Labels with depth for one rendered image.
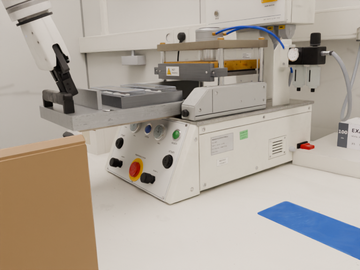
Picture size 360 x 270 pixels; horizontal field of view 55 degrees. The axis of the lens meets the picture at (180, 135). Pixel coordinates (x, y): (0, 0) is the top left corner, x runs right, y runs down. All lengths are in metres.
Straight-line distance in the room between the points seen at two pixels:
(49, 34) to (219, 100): 0.40
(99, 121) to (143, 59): 1.27
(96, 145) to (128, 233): 0.58
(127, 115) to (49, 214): 0.57
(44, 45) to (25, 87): 1.61
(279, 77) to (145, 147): 0.42
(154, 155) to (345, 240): 0.46
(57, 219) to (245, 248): 0.48
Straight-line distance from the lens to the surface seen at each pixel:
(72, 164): 0.19
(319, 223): 0.75
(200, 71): 0.90
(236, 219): 0.73
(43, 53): 0.75
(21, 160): 0.18
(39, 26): 0.74
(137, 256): 0.62
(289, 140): 1.05
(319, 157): 1.04
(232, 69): 0.94
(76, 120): 0.70
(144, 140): 0.92
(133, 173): 0.90
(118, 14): 2.18
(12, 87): 2.31
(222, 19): 1.17
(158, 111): 0.79
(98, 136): 1.22
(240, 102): 0.88
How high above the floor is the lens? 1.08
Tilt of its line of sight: 13 degrees down
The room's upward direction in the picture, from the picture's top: 2 degrees counter-clockwise
